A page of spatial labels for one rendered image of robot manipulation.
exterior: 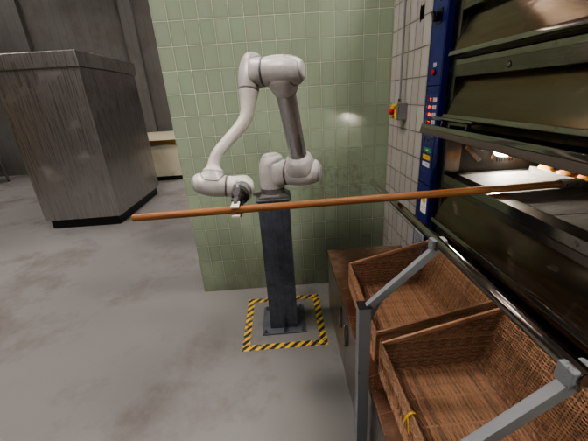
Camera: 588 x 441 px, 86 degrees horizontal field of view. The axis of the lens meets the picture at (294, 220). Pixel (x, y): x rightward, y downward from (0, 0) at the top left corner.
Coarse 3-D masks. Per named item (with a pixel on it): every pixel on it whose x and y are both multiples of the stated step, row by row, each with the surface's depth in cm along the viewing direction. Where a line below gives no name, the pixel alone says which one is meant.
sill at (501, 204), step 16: (448, 176) 156; (496, 192) 128; (496, 208) 122; (512, 208) 113; (528, 208) 110; (528, 224) 106; (544, 224) 99; (560, 224) 97; (560, 240) 94; (576, 240) 89
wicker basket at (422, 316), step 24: (384, 264) 172; (408, 264) 172; (432, 264) 166; (360, 288) 174; (408, 288) 171; (432, 288) 162; (384, 312) 154; (408, 312) 152; (432, 312) 151; (456, 312) 118; (480, 312) 119; (384, 336) 122
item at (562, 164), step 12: (420, 132) 150; (432, 132) 138; (468, 144) 112; (480, 144) 105; (492, 144) 100; (516, 156) 89; (528, 156) 85; (540, 156) 81; (564, 168) 74; (576, 168) 71
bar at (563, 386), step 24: (384, 192) 140; (408, 216) 114; (432, 240) 94; (456, 264) 83; (384, 288) 100; (480, 288) 73; (360, 312) 101; (504, 312) 65; (360, 336) 105; (528, 336) 59; (552, 336) 56; (360, 360) 109; (576, 360) 51; (360, 384) 113; (552, 384) 52; (576, 384) 49; (360, 408) 117; (528, 408) 52; (360, 432) 122; (480, 432) 55; (504, 432) 54
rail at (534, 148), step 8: (424, 128) 147; (432, 128) 139; (440, 128) 132; (448, 128) 126; (472, 136) 110; (480, 136) 106; (488, 136) 102; (496, 136) 99; (504, 144) 94; (512, 144) 91; (520, 144) 88; (528, 144) 85; (536, 144) 83; (536, 152) 83; (544, 152) 80; (552, 152) 78; (560, 152) 76; (568, 152) 74; (576, 152) 72; (576, 160) 72; (584, 160) 70
